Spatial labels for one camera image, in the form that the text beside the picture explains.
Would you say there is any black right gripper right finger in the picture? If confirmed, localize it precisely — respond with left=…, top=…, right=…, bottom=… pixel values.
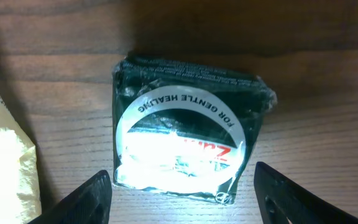
left=254, top=162, right=358, bottom=224

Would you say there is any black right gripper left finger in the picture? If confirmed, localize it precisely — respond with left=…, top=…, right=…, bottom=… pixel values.
left=29, top=170, right=112, bottom=224

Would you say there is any yellow snack bag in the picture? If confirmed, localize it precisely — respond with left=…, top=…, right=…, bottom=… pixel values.
left=0, top=96, right=42, bottom=223

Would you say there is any black round-logo snack packet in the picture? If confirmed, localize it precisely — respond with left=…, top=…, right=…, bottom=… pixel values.
left=112, top=56, right=277, bottom=204

